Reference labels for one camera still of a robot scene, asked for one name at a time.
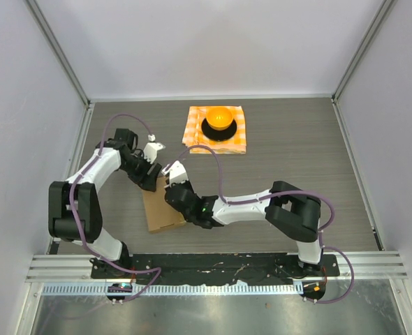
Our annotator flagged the purple cable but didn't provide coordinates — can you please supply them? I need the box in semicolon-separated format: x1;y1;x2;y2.
165;144;355;304
68;113;162;303

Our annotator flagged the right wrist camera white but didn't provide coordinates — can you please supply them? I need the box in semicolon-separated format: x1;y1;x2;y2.
161;160;189;186

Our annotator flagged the brown cardboard express box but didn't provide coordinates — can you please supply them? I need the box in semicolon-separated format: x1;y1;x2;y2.
142;177;186;234

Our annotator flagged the aluminium frame rail front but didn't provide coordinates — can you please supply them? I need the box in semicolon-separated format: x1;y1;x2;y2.
26;251;408;283

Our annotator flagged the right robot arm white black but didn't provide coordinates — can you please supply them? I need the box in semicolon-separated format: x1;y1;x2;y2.
164;181;323;276

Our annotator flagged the orange bowl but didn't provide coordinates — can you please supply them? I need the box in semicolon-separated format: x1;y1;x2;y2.
206;106;233;131

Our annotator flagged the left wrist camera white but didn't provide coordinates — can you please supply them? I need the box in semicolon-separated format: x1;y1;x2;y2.
143;142;165;164

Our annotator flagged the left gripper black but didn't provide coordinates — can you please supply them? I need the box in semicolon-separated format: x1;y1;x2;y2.
119;151;162;192

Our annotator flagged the white slotted cable duct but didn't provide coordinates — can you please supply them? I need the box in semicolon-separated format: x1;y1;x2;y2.
42;281;303;297

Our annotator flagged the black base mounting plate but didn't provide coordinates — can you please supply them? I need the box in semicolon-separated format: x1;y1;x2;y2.
89;253;340;286

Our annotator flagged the orange checkered cloth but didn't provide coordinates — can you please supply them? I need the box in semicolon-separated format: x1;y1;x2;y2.
182;106;247;154

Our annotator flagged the black round plate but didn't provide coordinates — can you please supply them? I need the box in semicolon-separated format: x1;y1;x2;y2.
201;119;237;142

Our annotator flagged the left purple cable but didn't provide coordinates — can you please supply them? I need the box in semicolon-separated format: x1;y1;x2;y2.
68;113;162;303

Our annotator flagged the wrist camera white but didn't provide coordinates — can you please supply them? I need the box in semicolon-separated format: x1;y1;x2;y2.
161;160;189;186
143;142;165;164

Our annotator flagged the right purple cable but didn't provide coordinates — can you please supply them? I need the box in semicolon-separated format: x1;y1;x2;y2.
165;144;355;304

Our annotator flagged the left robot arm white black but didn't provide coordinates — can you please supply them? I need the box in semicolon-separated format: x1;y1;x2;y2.
48;128;165;278

